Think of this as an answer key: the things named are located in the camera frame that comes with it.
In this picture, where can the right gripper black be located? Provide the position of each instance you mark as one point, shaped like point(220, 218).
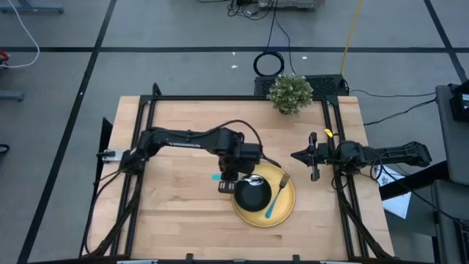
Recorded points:
point(324, 154)

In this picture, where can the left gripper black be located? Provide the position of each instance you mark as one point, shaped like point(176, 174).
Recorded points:
point(229, 157)

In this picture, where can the black bowl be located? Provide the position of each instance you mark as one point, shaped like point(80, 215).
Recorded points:
point(253, 198)

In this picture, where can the yellow plate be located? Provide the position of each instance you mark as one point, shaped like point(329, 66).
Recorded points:
point(286, 205)

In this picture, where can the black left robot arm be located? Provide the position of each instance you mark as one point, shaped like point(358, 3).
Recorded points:
point(183, 139)

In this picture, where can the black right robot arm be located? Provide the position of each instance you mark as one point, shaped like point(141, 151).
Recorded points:
point(403, 154)

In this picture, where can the small potted green plant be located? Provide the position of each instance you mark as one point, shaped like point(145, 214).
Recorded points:
point(289, 93)

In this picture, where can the black perforated computer case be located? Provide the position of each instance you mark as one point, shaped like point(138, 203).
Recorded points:
point(329, 86)

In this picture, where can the black table edge clamp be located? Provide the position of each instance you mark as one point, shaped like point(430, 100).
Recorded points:
point(296, 258)
point(189, 257)

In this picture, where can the white paper sheet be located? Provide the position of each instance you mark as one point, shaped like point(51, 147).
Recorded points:
point(397, 205)

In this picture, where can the black beam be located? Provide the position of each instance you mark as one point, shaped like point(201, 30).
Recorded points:
point(414, 181)

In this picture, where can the silver edge bar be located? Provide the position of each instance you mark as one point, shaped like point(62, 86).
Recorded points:
point(340, 262)
point(137, 262)

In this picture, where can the grey equipment case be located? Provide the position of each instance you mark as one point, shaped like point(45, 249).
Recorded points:
point(293, 3)

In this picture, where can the black screen device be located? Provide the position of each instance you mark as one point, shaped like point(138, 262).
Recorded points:
point(458, 106)

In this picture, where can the short grey desk foot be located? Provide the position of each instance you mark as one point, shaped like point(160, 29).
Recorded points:
point(11, 96)

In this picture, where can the red tool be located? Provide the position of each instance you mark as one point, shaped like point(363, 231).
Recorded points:
point(3, 56)

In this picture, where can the long grey desk foot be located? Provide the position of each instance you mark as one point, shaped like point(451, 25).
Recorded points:
point(33, 8)

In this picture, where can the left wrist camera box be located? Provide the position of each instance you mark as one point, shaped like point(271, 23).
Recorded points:
point(250, 153)

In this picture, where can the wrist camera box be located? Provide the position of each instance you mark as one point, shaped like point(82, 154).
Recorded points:
point(348, 150)
point(250, 153)

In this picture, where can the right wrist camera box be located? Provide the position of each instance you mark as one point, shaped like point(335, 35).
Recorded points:
point(348, 150)

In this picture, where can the black metal table frame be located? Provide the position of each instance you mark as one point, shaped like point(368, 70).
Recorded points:
point(238, 98)

